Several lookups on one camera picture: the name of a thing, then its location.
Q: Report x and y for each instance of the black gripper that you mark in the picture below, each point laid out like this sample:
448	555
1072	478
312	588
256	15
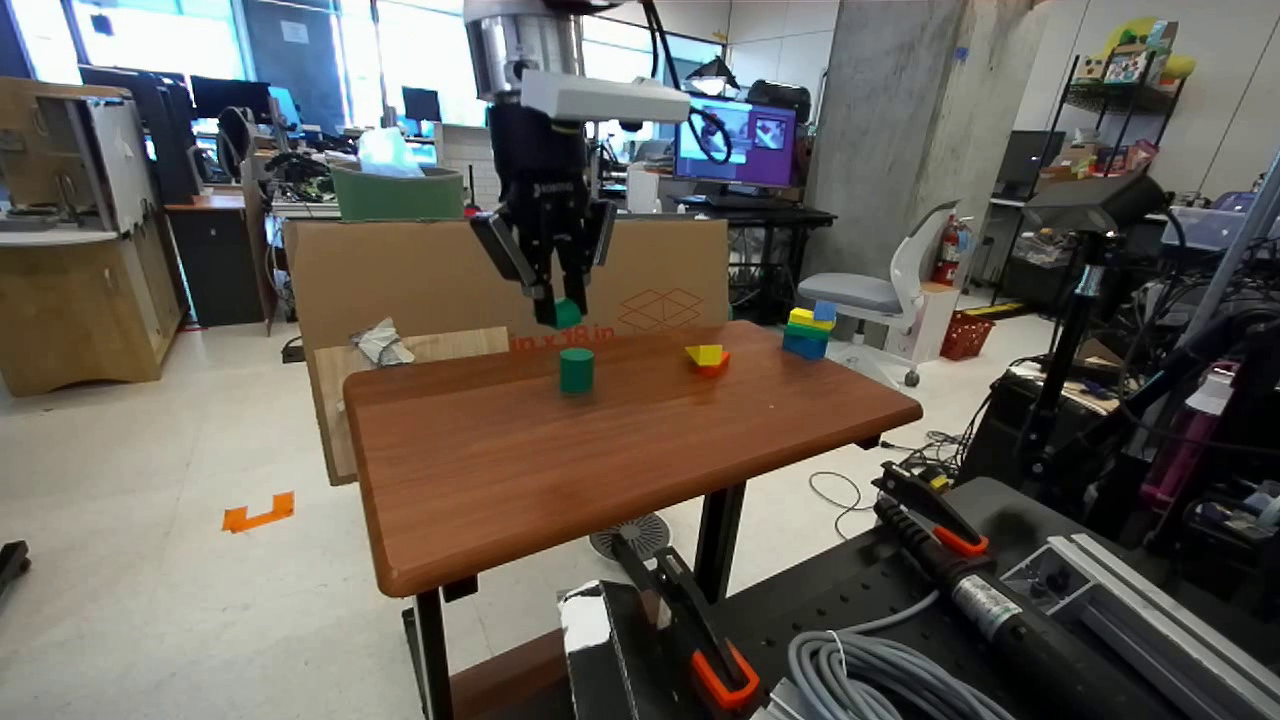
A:
541	164

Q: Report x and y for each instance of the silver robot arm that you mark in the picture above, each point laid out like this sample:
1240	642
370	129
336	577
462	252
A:
522	44

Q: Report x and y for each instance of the green cylinder block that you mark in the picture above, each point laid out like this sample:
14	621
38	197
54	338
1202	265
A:
578	373

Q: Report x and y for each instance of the brown cardboard box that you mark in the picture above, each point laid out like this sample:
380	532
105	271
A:
402	283

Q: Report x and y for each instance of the green box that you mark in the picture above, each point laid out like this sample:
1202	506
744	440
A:
402	197

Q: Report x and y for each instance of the yellow wedge block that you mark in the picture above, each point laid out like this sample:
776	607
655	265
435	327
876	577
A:
704	355

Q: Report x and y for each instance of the white crumpled paper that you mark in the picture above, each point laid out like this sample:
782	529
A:
386	345

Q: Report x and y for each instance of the black desk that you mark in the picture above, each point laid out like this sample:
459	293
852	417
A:
754	243

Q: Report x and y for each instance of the lit computer monitor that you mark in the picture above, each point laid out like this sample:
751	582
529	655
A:
744	145

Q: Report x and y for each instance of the yellow flat block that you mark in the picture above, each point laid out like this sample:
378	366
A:
796	317

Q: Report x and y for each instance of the large blue base block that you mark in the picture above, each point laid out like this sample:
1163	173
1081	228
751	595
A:
806	345

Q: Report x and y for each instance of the green flat block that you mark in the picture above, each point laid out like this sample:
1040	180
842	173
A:
818	331

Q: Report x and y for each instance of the small blue block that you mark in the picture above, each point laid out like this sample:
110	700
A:
824	308

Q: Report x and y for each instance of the white grey office chair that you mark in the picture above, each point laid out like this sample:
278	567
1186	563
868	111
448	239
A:
875	285

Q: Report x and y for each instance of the dark low cabinet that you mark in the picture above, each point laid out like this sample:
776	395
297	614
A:
222	260

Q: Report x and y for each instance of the red fire extinguisher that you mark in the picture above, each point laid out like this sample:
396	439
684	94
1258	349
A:
949	248

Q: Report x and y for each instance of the black orange clamp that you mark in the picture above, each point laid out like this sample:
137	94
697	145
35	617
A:
941	525
692	624

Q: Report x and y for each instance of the orange floor tape marker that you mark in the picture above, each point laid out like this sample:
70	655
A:
256	515

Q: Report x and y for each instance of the red basket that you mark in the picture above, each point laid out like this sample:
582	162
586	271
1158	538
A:
965	332

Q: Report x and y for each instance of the wooden lower table shelf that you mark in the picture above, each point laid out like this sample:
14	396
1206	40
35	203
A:
504	682

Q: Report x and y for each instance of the wooden cabinet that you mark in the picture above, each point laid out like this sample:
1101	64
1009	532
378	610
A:
83	293

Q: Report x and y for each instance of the black shelf with toys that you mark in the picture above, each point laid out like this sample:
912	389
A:
1127	94

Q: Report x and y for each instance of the light grey wrist camera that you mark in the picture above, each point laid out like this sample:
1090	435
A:
607	96

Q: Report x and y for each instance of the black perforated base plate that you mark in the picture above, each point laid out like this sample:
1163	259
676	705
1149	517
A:
824	600

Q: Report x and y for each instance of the black camera stand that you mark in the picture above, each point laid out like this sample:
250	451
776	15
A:
1072	322

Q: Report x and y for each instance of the aluminium extrusion rail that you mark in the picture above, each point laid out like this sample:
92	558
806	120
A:
1163	621

